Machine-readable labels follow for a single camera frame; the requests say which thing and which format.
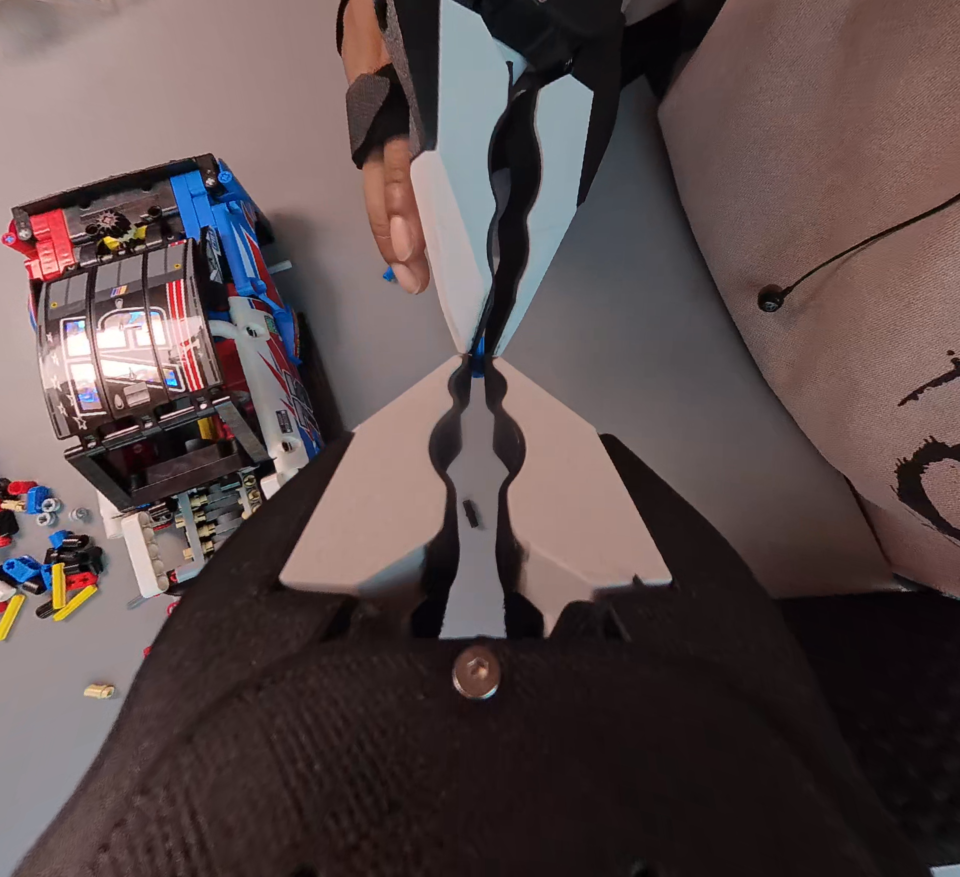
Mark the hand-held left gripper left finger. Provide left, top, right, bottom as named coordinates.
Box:
left=277, top=355, right=474, bottom=599

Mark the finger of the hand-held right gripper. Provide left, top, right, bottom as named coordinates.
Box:
left=482, top=65, right=597, bottom=358
left=409, top=0, right=520, bottom=355

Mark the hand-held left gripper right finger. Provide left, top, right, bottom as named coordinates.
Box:
left=483, top=355, right=674, bottom=597

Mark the toy brick race car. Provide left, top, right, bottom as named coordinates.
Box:
left=2, top=153, right=329, bottom=602

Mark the grey desk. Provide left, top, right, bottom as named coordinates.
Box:
left=0, top=0, right=920, bottom=863

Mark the person's right hand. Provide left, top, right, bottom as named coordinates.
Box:
left=337, top=0, right=434, bottom=297

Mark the person's beige hoodie torso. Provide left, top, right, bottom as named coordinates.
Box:
left=657, top=0, right=960, bottom=595

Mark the heap of assorted loose bricks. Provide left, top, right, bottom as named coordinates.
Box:
left=0, top=474, right=108, bottom=643

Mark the black hoodie drawstring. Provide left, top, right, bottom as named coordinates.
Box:
left=756, top=189, right=960, bottom=316

